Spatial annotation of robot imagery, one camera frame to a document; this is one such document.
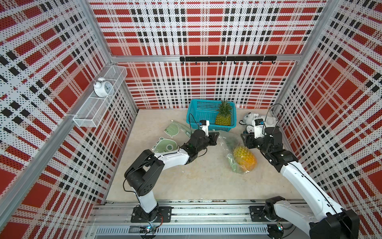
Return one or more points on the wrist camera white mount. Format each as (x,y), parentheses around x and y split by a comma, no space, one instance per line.
(204,125)
(258,125)

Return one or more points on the green-yellow pineapple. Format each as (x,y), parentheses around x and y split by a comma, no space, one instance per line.
(224,113)

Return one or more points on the orange-yellow pineapple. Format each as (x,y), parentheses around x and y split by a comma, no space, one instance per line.
(242,160)

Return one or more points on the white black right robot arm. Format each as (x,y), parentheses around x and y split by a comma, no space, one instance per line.
(328,219)

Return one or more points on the teal plastic basket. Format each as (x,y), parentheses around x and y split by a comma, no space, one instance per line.
(207,110)

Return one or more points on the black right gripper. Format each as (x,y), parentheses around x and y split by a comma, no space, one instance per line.
(249,140)

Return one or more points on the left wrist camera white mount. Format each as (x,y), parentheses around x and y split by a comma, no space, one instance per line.
(204,125)

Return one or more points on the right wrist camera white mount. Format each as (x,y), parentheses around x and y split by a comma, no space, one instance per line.
(258,125)

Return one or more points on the clear zip-top bag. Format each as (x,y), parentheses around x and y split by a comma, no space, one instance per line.
(227,141)
(174,136)

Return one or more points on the teal twin-bell alarm clock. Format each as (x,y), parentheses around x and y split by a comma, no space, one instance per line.
(249,129)

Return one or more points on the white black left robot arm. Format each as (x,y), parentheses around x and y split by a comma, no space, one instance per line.
(145,171)

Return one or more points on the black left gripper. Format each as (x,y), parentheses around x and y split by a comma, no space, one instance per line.
(213,138)

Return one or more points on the white plush dog toy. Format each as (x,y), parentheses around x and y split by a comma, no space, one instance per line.
(250,117)

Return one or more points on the white alarm clock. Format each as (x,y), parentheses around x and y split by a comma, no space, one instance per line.
(103,88)

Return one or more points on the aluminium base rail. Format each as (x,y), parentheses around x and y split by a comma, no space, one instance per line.
(189,219)

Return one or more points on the black wall hook rail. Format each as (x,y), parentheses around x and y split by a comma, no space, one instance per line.
(197,59)

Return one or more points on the clear wire wall shelf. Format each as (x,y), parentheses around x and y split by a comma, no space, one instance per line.
(93,110)

